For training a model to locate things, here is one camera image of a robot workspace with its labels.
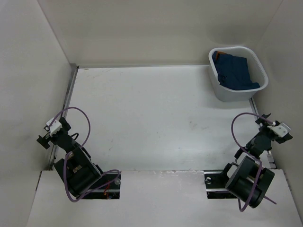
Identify purple cable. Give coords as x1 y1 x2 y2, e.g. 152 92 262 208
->
52 106 121 202
231 112 277 212

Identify blue denim trousers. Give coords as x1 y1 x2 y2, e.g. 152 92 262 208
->
212 51 260 90

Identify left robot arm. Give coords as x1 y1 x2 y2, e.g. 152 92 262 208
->
37 117 106 198

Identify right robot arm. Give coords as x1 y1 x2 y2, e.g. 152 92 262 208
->
219 113 293 212

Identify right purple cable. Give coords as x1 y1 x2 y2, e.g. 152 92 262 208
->
231 112 277 212

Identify white plastic basket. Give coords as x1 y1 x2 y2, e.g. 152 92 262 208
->
208 46 268 102

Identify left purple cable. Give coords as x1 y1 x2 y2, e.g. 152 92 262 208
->
52 106 121 202

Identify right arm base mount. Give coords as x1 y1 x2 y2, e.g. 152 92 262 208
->
204 170 237 199

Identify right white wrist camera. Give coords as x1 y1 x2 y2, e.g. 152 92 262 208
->
268 122 291 138

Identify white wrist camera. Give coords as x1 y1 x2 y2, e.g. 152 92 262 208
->
45 118 62 137
268 122 291 138

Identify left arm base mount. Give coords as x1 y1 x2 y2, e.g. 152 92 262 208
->
82 172 121 200

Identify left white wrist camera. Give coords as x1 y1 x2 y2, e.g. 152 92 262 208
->
45 118 62 137

